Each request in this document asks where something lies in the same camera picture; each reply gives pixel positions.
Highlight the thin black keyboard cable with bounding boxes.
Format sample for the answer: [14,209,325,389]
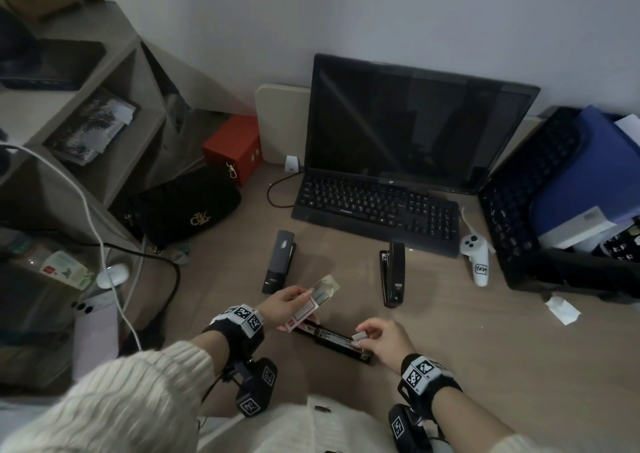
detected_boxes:
[267,171,306,209]

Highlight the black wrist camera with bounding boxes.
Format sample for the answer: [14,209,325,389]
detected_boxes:
[235,357,279,417]
[388,403,433,453]

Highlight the person's right forearm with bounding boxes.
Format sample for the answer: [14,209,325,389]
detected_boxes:
[432,390,546,453]

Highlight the black marker wristband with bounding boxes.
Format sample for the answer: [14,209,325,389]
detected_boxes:
[398,352,463,418]
[202,303,266,364]

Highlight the black handbag gold logo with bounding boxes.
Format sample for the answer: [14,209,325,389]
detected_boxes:
[123,167,243,254]

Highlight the crumpled white paper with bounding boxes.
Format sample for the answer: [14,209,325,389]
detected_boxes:
[543,294,582,326]

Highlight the beige shelf unit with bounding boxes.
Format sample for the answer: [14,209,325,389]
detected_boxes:
[0,0,236,264]

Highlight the white handheld controller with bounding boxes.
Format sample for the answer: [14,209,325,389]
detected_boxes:
[459,207,496,288]

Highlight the black white patterned sheet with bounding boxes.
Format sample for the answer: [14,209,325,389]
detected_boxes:
[599,227,640,264]

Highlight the green white packet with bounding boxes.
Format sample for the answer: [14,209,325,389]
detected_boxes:
[27,250,99,291]

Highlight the red white staples box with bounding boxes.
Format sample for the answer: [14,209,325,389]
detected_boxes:
[277,274,341,332]

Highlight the grey top stapler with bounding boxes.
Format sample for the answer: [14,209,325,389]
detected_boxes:
[261,230,297,295]

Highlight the white cable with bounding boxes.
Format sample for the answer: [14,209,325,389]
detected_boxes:
[0,143,143,354]

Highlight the white cardboard box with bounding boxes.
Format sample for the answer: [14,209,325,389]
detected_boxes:
[537,206,619,250]

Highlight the black camera cable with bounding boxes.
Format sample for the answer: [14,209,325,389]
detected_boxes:
[197,375,241,434]

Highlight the black keyboard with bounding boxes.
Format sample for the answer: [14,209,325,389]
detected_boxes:
[291,169,461,258]

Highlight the person's left hand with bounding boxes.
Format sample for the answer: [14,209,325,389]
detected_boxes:
[257,285,313,334]

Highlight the cream knitted sweater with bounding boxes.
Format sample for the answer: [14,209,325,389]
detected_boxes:
[197,395,401,453]

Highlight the thick black cable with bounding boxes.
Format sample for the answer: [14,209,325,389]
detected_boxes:
[99,240,181,328]

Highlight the black perforated file basket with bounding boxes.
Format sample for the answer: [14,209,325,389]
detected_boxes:
[477,106,640,304]

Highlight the pale smartphone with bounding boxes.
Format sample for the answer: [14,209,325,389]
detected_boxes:
[69,295,121,378]

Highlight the black computer monitor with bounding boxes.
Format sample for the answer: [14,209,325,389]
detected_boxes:
[303,53,542,197]

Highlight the white paper sheets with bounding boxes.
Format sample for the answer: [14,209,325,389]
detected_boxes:
[615,114,640,147]

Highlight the slim black stapler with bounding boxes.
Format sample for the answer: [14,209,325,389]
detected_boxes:
[292,320,373,366]

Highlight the person's right hand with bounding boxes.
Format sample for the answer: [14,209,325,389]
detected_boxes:
[353,317,417,376]

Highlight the blue folder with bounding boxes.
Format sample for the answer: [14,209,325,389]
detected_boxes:
[529,105,640,238]

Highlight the black white picture booklet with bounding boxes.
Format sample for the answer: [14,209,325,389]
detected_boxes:
[43,87,139,165]

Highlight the white computer mouse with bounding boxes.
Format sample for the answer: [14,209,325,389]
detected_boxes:
[95,262,131,290]

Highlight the small black stapler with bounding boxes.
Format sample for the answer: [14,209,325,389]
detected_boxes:
[379,241,407,308]

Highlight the person's left forearm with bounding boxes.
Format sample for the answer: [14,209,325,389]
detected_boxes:
[0,330,233,453]

